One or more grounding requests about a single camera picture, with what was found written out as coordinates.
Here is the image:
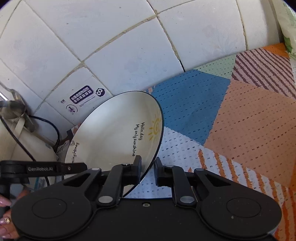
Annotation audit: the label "white sunshine plate black rim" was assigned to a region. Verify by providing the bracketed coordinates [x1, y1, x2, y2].
[64, 90, 165, 198]

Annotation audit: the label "hanging kitchen utensils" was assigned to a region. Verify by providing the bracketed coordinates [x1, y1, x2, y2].
[1, 87, 35, 133]

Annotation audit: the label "person's left hand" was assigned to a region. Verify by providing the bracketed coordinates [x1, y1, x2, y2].
[1, 195, 20, 240]

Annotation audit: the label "colourful patchwork table mat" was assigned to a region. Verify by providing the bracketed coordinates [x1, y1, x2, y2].
[124, 43, 296, 241]

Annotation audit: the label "white green salt bag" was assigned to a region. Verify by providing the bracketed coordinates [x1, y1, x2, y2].
[273, 0, 296, 58]

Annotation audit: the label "purple wall sticker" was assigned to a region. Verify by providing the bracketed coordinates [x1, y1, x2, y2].
[60, 84, 108, 115]

